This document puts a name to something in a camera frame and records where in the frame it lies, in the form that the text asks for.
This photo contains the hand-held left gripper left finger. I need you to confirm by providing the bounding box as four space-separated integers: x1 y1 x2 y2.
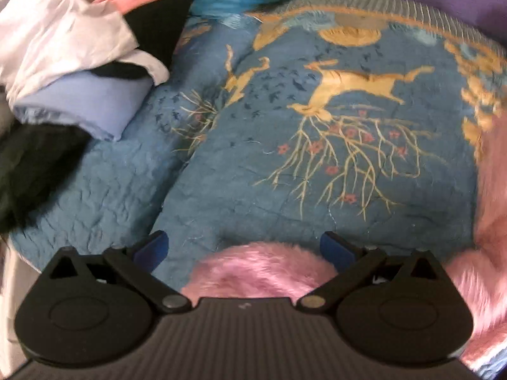
40 230 193 313

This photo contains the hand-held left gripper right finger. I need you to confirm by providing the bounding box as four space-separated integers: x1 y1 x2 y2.
295 230 450 313

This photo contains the pink fluffy sweater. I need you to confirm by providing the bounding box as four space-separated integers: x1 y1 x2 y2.
180 119 507 371

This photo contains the blue printed blanket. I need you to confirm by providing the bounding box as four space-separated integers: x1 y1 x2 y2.
10 0 507 290

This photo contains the black garment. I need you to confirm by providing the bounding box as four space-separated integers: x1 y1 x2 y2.
93 0 197 80
0 122 94 235

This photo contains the lavender blue folded garment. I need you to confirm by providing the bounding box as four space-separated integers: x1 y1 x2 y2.
12 69 155 143

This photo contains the white garment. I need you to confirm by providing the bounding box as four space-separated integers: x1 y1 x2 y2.
0 0 171 104

